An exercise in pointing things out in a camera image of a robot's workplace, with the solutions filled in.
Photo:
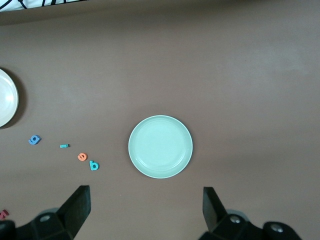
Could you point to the blue foam letter g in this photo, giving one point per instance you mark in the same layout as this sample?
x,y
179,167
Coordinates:
x,y
38,140

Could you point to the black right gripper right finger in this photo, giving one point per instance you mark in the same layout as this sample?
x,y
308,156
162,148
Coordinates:
x,y
212,212

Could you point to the brown table cover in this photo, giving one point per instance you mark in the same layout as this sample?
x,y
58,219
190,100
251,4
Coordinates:
x,y
160,75

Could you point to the teal foam letter b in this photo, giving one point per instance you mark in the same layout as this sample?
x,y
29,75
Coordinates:
x,y
91,163

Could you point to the beige plate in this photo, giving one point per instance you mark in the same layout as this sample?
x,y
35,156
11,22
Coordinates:
x,y
7,100

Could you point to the teal foam letter i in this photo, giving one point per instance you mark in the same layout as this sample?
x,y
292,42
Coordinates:
x,y
64,145

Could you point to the pale green plate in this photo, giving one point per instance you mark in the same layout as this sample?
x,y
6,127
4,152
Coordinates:
x,y
160,147

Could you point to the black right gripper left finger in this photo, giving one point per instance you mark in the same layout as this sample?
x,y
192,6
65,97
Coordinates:
x,y
75,212

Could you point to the red foam letter w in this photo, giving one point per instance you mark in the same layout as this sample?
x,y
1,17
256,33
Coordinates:
x,y
3,214

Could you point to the orange foam letter e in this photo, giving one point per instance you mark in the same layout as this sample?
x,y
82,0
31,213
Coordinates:
x,y
79,157

